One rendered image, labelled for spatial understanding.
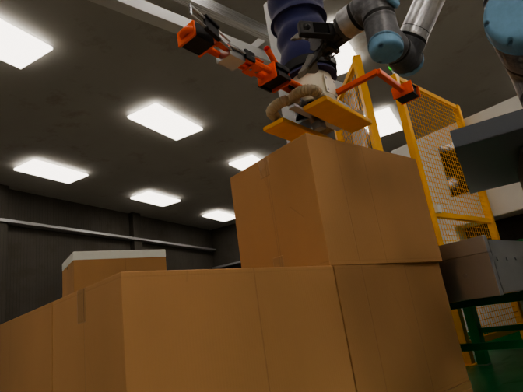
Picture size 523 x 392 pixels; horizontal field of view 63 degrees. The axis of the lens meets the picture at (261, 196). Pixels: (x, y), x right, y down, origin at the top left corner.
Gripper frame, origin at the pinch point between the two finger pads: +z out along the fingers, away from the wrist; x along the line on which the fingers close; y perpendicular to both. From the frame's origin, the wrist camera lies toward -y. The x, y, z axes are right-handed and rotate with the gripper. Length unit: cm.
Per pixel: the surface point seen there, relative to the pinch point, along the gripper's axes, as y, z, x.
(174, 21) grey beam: 86, 192, 188
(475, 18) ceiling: 482, 60, 273
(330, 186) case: 1.0, -4.3, -46.5
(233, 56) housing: -20.7, 5.9, -2.9
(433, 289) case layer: 46, -5, -79
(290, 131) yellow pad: 18.6, 22.2, -12.9
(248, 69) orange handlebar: -10.6, 10.5, -1.5
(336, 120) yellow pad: 28.7, 7.3, -12.9
